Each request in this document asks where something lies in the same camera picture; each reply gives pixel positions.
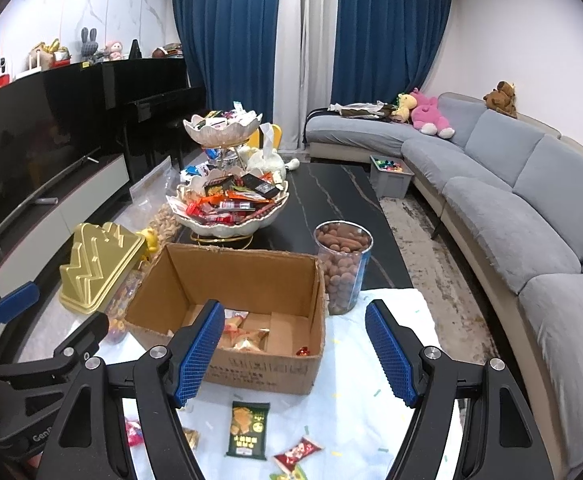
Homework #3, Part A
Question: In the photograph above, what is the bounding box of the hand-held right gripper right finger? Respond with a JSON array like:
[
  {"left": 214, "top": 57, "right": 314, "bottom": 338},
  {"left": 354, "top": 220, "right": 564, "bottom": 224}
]
[{"left": 365, "top": 300, "right": 555, "bottom": 480}]

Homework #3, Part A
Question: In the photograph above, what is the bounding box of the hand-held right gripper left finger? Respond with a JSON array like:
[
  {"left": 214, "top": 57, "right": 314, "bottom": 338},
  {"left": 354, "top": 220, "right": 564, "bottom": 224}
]
[{"left": 44, "top": 300, "right": 226, "bottom": 480}]

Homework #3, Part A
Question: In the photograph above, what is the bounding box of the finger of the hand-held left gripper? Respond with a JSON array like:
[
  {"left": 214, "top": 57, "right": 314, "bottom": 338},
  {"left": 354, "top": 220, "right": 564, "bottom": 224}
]
[
  {"left": 46, "top": 312, "right": 110, "bottom": 361},
  {"left": 0, "top": 282, "right": 40, "bottom": 346}
]

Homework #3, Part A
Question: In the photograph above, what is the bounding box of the clear orange snack packet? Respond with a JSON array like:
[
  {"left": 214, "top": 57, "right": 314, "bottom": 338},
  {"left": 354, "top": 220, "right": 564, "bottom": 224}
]
[{"left": 222, "top": 309, "right": 250, "bottom": 333}]

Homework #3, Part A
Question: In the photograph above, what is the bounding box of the beige snack packet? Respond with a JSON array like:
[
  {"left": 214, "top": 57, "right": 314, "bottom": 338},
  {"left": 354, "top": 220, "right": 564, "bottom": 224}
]
[{"left": 220, "top": 327, "right": 271, "bottom": 353}]

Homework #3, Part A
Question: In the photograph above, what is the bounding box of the dark green snack packet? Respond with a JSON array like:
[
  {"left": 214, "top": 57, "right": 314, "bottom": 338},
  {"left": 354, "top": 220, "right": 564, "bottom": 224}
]
[{"left": 226, "top": 401, "right": 271, "bottom": 460}]

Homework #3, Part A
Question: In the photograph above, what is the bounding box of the pink snack packet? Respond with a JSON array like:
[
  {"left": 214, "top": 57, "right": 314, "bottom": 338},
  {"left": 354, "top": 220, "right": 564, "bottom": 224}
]
[{"left": 124, "top": 417, "right": 145, "bottom": 448}]

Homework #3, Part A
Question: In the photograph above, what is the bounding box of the brown cardboard box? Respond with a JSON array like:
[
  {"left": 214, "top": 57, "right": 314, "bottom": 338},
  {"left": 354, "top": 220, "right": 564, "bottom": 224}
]
[{"left": 124, "top": 242, "right": 327, "bottom": 396}]

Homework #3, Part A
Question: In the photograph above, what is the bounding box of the small red snack packet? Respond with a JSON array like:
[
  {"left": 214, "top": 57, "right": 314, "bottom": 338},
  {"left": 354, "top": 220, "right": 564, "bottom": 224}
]
[{"left": 272, "top": 436, "right": 323, "bottom": 471}]

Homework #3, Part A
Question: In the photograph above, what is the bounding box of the small yellow-green candy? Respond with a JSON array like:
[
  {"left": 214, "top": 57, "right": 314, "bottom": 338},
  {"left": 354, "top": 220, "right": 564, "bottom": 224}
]
[{"left": 270, "top": 462, "right": 312, "bottom": 480}]

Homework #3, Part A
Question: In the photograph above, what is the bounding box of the gold lid candy jar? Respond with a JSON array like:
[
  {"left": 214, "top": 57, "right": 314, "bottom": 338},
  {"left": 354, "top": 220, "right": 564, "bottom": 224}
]
[{"left": 59, "top": 221, "right": 147, "bottom": 346}]

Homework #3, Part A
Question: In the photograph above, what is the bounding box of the light blue speckled cloth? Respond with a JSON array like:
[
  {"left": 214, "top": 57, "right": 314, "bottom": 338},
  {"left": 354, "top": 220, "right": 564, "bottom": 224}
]
[{"left": 19, "top": 287, "right": 465, "bottom": 480}]

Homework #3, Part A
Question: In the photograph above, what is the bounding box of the clear plastic nut jar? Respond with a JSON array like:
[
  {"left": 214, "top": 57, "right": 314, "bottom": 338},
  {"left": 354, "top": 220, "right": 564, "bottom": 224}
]
[{"left": 314, "top": 220, "right": 373, "bottom": 316}]

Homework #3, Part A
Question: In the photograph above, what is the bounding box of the grey mottled rug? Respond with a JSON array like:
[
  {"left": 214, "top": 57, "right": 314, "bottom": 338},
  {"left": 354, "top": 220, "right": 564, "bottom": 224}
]
[{"left": 379, "top": 192, "right": 527, "bottom": 376}]

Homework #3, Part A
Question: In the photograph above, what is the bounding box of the small yellow toy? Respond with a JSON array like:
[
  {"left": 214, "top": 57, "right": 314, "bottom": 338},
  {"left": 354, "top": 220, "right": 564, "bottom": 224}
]
[{"left": 136, "top": 227, "right": 161, "bottom": 261}]

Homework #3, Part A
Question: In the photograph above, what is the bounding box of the grey television cabinet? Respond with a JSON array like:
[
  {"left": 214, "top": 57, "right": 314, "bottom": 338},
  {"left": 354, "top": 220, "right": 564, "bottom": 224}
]
[{"left": 0, "top": 152, "right": 132, "bottom": 311}]

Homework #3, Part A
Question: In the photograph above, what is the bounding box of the bag of peanuts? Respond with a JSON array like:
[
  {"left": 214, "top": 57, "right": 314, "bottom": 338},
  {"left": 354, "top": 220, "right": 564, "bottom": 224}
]
[{"left": 149, "top": 204, "right": 187, "bottom": 251}]

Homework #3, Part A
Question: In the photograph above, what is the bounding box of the pile of mixed snack packets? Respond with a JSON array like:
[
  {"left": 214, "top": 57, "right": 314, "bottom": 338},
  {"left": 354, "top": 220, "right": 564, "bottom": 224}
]
[
  {"left": 192, "top": 101, "right": 260, "bottom": 131},
  {"left": 169, "top": 167, "right": 288, "bottom": 226}
]

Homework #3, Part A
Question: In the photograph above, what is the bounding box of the black curved television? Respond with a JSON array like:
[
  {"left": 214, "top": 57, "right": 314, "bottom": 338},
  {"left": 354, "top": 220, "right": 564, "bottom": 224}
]
[{"left": 0, "top": 65, "right": 107, "bottom": 256}]

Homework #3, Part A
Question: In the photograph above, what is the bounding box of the clear plastic bag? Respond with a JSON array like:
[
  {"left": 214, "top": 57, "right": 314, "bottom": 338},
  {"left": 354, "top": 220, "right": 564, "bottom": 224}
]
[{"left": 129, "top": 155, "right": 182, "bottom": 211}]

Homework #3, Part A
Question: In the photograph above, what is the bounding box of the grey storage bin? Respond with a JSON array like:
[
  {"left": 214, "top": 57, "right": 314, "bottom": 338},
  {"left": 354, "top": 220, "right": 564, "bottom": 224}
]
[{"left": 369, "top": 154, "right": 415, "bottom": 199}]

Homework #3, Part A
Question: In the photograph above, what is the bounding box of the grey corner sofa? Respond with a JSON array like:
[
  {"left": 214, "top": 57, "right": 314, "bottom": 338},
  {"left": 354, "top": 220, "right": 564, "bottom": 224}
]
[{"left": 304, "top": 91, "right": 583, "bottom": 471}]

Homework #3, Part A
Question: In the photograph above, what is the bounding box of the white plush toy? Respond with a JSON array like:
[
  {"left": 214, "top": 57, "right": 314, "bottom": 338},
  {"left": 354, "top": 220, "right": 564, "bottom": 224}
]
[{"left": 246, "top": 147, "right": 299, "bottom": 177}]

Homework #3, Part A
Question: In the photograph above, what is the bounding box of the yellow plastic chair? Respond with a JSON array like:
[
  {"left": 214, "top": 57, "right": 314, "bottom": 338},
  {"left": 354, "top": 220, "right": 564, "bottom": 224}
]
[{"left": 248, "top": 122, "right": 283, "bottom": 153}]

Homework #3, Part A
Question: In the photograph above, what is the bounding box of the white two-tier bowl stand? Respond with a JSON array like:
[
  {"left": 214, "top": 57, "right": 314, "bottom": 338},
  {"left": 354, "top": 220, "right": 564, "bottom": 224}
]
[{"left": 166, "top": 107, "right": 290, "bottom": 246}]

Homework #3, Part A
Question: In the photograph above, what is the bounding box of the white wooden rack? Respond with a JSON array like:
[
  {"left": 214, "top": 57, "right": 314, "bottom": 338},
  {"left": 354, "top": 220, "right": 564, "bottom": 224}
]
[{"left": 14, "top": 52, "right": 40, "bottom": 81}]

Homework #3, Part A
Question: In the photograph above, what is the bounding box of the pink plush toy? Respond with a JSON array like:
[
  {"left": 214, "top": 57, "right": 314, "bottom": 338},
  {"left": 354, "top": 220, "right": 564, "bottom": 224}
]
[{"left": 410, "top": 87, "right": 456, "bottom": 139}]

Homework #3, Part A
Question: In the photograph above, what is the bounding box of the dark patterned cloth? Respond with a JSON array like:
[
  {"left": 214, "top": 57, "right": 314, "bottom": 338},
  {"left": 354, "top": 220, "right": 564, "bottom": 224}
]
[{"left": 329, "top": 101, "right": 397, "bottom": 121}]

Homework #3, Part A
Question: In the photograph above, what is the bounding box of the yellow plush toy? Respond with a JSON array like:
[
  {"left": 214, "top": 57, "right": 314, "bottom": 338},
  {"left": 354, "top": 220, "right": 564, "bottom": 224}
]
[{"left": 390, "top": 92, "right": 417, "bottom": 122}]

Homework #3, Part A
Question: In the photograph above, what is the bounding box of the gold foil ornament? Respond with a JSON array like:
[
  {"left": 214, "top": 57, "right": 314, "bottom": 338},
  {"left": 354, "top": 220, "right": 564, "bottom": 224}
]
[{"left": 30, "top": 39, "right": 70, "bottom": 68}]

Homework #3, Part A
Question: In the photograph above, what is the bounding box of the black upright piano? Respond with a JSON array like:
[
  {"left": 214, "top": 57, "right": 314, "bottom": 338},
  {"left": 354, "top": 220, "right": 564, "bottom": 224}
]
[{"left": 102, "top": 56, "right": 207, "bottom": 186}]

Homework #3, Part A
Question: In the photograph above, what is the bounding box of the grey rabbit plush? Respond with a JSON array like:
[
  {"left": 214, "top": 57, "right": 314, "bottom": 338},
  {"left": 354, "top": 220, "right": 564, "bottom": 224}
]
[{"left": 79, "top": 27, "right": 100, "bottom": 63}]

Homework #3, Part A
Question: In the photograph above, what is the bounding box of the brown plush toy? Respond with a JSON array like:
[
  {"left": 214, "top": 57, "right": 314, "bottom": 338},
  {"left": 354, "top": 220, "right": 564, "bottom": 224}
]
[{"left": 483, "top": 81, "right": 518, "bottom": 119}]

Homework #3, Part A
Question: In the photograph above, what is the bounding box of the white sheer curtain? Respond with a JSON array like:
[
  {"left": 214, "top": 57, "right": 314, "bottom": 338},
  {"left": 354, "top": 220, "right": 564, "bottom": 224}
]
[{"left": 274, "top": 0, "right": 342, "bottom": 153}]

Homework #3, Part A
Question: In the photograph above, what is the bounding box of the blue curtain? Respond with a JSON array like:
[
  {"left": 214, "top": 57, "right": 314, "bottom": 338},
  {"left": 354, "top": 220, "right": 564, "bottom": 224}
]
[
  {"left": 329, "top": 0, "right": 455, "bottom": 108},
  {"left": 170, "top": 0, "right": 292, "bottom": 126}
]

